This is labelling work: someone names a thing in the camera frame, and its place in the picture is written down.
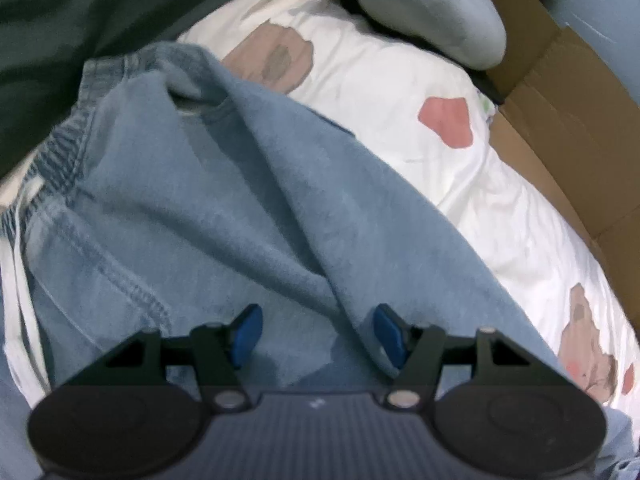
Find brown cardboard sheet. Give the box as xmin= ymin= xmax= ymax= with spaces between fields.
xmin=457 ymin=0 xmax=640 ymax=331

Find blue denim pants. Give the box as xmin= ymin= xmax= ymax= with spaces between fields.
xmin=0 ymin=42 xmax=640 ymax=480

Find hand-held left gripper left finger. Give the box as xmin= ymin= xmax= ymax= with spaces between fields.
xmin=75 ymin=304 xmax=264 ymax=413

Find grey neck pillow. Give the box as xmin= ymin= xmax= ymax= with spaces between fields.
xmin=335 ymin=0 xmax=507 ymax=70

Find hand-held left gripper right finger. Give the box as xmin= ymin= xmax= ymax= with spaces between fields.
xmin=372 ymin=303 xmax=566 ymax=413

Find grey upright mattress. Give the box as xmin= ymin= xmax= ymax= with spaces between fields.
xmin=542 ymin=0 xmax=640 ymax=86

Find cream bear print blanket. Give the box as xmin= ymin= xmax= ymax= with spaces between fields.
xmin=177 ymin=0 xmax=640 ymax=406

